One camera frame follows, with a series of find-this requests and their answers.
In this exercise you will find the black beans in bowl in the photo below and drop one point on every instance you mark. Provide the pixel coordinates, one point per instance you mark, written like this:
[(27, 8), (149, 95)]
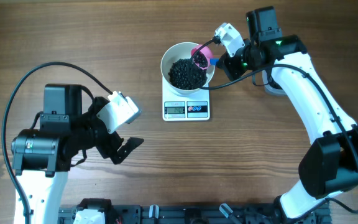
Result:
[(186, 76)]

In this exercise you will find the clear plastic container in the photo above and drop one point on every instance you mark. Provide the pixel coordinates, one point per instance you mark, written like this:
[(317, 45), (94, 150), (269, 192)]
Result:
[(269, 88)]

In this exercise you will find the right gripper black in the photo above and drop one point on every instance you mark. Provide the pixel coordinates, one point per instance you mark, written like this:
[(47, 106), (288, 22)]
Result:
[(234, 72)]

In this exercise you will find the pink scoop blue handle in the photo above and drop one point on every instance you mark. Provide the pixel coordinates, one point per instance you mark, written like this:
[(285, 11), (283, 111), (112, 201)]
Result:
[(207, 53)]

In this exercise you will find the white digital kitchen scale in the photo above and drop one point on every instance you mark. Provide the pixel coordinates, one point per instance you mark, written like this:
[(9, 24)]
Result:
[(177, 107)]

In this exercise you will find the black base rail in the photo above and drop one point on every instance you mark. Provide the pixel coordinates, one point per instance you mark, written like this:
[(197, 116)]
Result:
[(97, 210)]

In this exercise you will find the white bowl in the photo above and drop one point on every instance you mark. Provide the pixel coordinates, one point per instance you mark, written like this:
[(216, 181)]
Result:
[(169, 62)]

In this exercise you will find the black beans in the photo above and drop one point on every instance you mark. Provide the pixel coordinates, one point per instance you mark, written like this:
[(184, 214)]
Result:
[(200, 60), (186, 76)]

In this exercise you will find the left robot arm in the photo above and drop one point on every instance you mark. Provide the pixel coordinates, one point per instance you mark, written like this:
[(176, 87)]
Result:
[(42, 156)]

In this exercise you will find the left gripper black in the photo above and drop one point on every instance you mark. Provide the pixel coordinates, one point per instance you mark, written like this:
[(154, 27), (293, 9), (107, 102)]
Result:
[(108, 148)]

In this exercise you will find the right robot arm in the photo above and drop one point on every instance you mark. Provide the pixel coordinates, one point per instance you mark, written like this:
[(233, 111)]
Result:
[(330, 166)]

